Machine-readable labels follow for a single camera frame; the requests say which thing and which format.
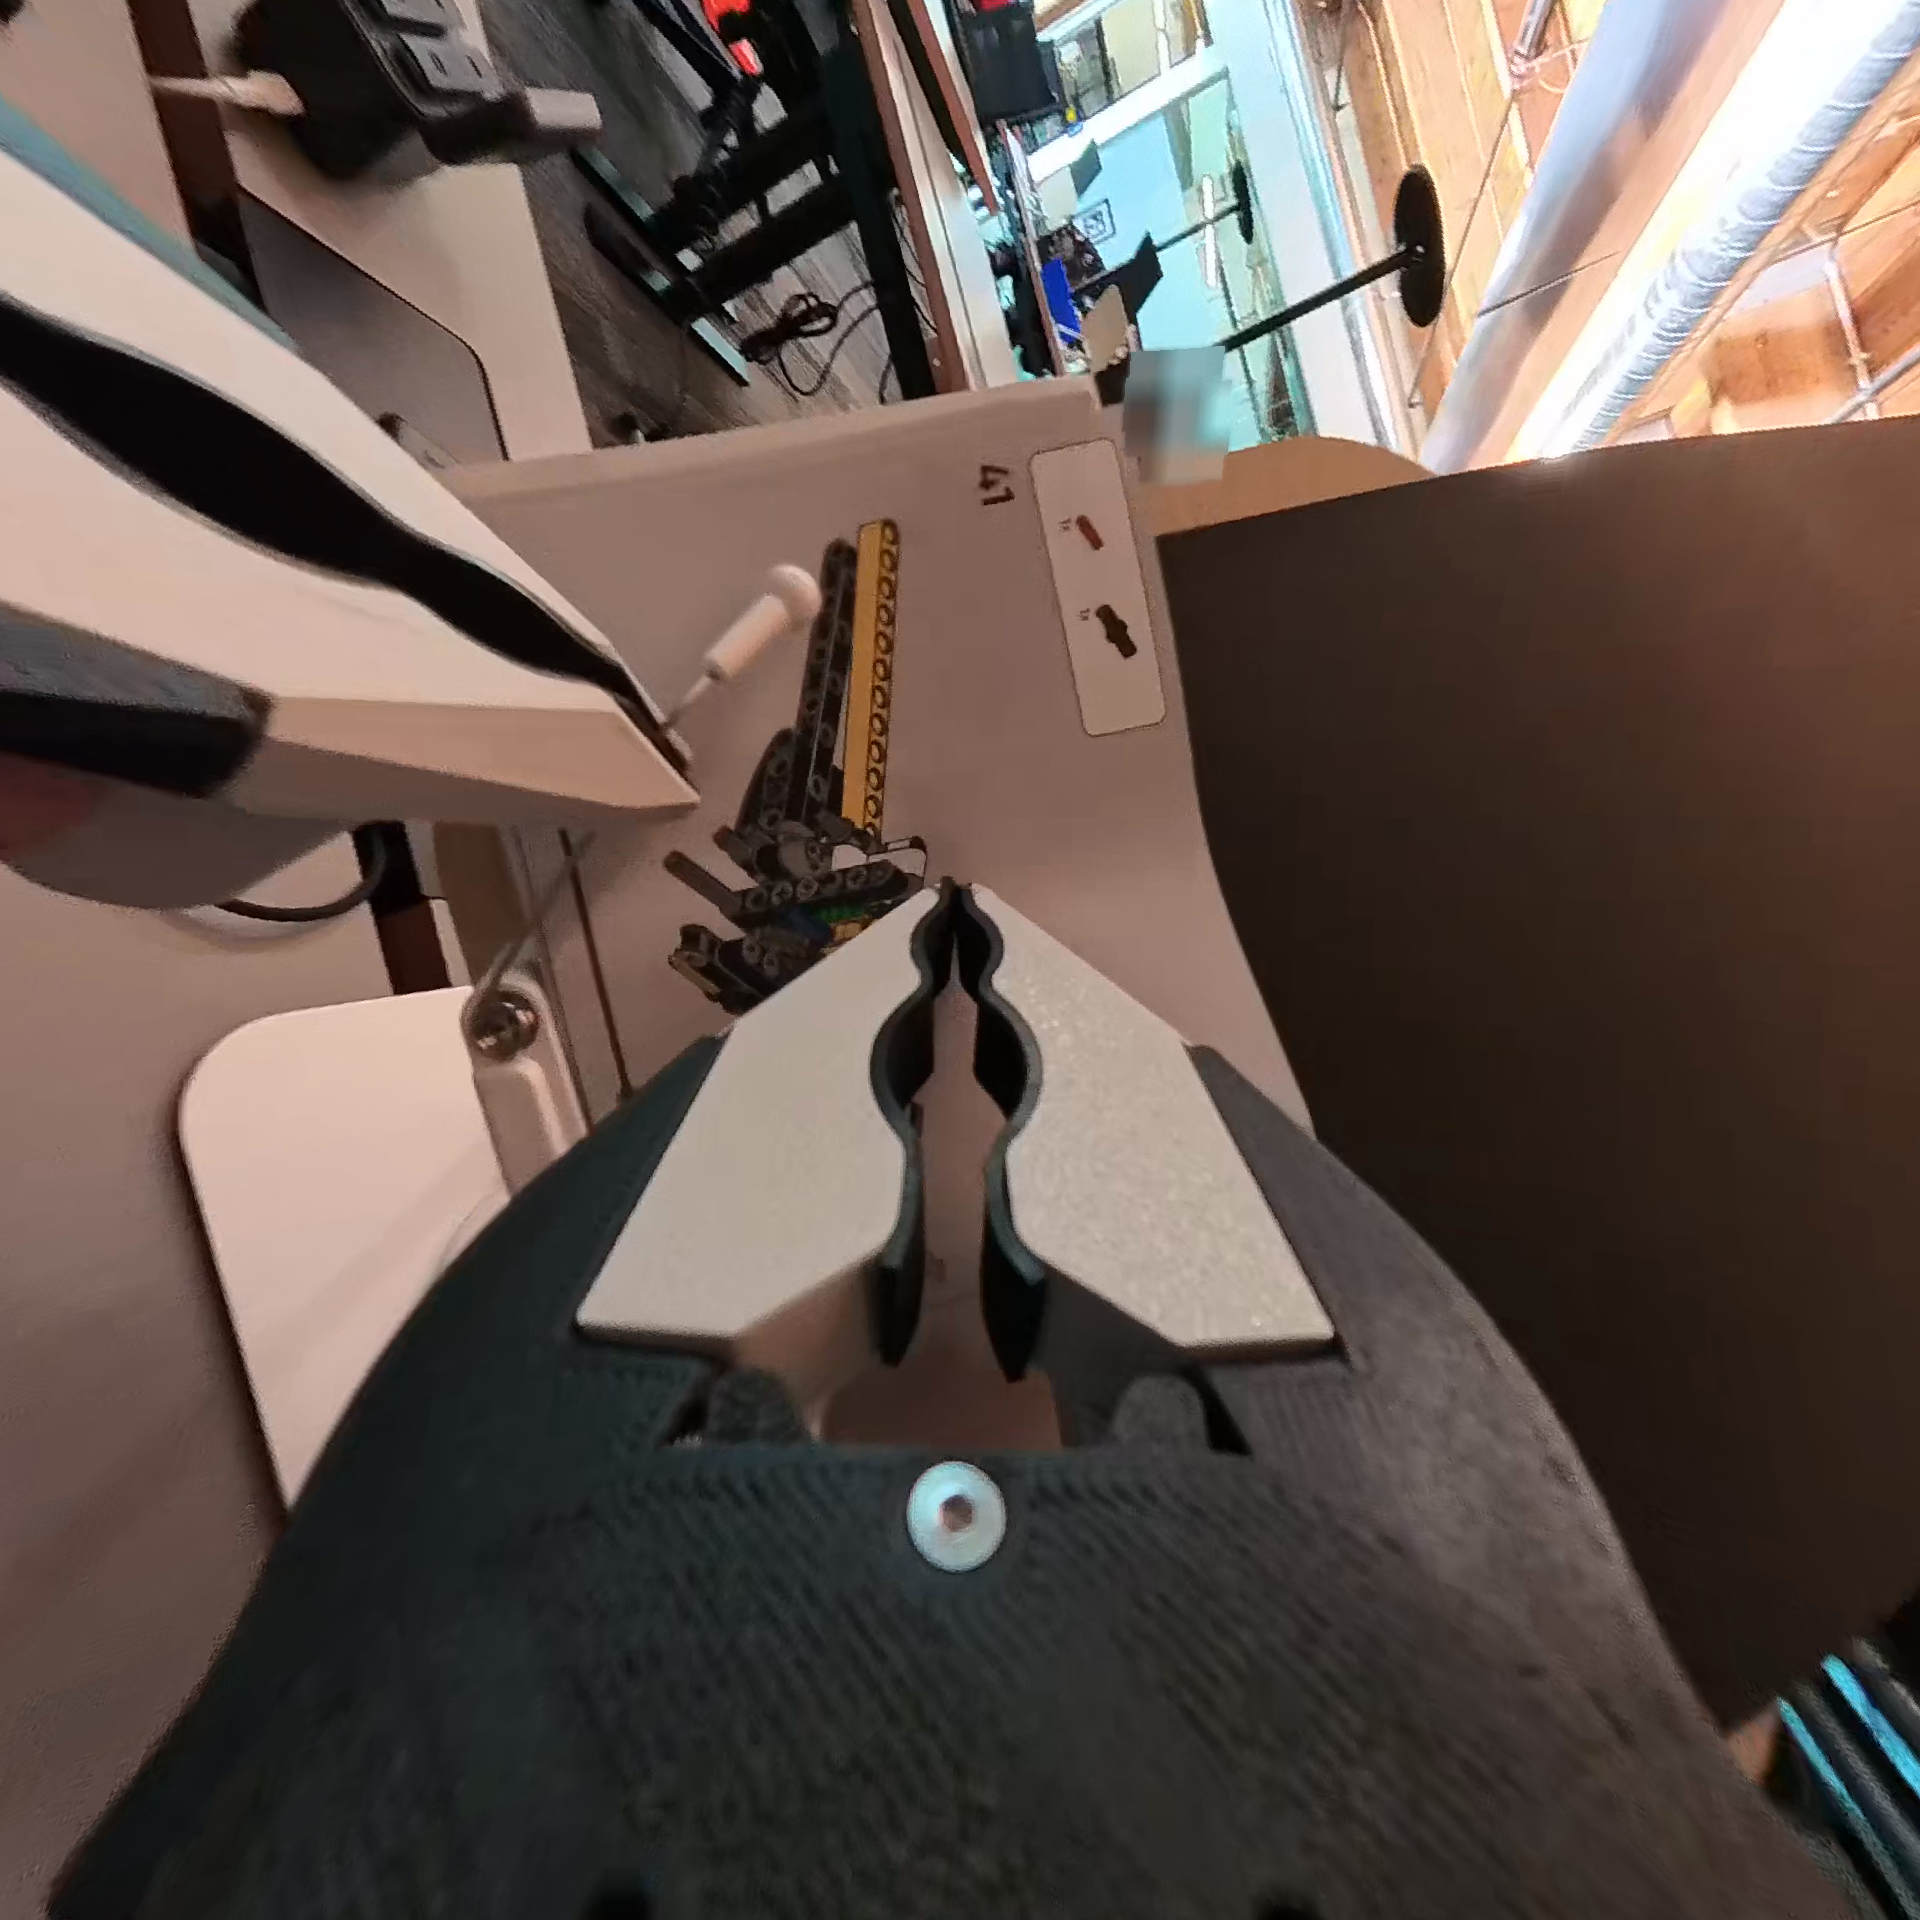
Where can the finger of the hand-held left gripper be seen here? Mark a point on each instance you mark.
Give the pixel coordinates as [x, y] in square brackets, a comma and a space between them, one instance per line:
[181, 300]
[300, 629]

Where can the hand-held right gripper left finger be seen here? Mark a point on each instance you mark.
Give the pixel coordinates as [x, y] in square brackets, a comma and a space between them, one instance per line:
[734, 1200]

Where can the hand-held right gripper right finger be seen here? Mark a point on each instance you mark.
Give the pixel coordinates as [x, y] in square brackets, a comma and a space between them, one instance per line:
[1155, 1200]

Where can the white knobbed thin pin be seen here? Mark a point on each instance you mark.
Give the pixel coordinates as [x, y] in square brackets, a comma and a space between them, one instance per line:
[764, 616]

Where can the lego technic assembly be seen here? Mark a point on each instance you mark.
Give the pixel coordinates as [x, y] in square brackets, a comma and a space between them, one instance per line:
[879, 676]

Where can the person's left hand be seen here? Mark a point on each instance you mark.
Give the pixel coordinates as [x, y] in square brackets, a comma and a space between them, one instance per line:
[150, 855]

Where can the black power adapter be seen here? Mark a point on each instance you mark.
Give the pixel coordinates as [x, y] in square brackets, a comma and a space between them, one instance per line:
[405, 91]

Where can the white monitor stand base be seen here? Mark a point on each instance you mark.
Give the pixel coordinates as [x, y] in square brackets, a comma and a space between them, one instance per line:
[331, 1171]

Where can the dark flat panel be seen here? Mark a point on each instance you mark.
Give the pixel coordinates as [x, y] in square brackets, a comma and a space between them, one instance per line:
[1575, 975]

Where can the beige round column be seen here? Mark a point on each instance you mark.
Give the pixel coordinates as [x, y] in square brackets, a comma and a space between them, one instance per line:
[1319, 475]

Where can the black round base pole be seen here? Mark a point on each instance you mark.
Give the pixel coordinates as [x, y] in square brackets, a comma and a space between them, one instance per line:
[1419, 248]

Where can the black desk frame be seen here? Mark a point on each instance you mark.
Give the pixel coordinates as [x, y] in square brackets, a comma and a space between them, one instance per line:
[886, 196]

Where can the silver ventilation duct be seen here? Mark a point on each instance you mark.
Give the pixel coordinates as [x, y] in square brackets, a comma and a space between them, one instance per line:
[1682, 254]

